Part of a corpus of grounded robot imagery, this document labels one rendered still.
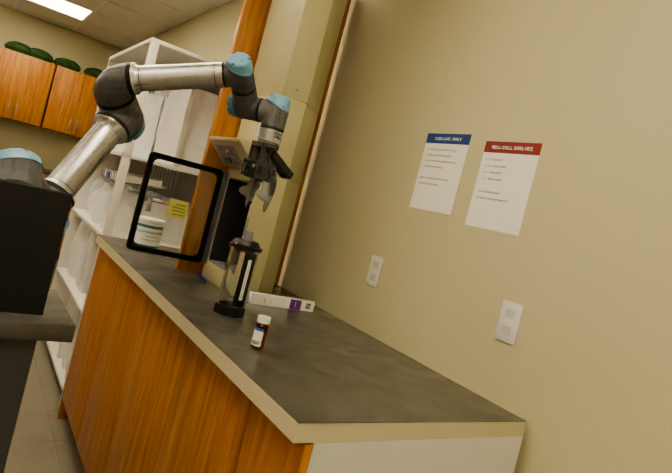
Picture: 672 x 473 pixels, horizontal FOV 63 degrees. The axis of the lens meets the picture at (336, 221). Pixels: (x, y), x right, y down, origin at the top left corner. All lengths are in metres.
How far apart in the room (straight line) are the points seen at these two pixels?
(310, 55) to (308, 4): 0.18
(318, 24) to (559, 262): 1.24
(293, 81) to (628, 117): 1.15
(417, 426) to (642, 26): 1.14
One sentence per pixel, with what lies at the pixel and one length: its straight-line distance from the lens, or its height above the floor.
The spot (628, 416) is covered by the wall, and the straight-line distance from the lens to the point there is 1.48.
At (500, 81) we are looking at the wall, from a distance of 1.89.
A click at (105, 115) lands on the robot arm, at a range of 1.82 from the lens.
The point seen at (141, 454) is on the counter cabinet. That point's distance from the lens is 1.95.
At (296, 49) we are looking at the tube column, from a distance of 2.14.
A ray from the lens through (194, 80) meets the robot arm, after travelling 1.72.
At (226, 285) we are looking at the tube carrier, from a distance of 1.75.
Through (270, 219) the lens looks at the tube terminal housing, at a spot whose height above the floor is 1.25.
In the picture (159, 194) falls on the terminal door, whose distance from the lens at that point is 2.31.
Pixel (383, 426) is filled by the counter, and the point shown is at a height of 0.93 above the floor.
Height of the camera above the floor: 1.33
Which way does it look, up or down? 1 degrees down
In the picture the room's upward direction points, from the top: 15 degrees clockwise
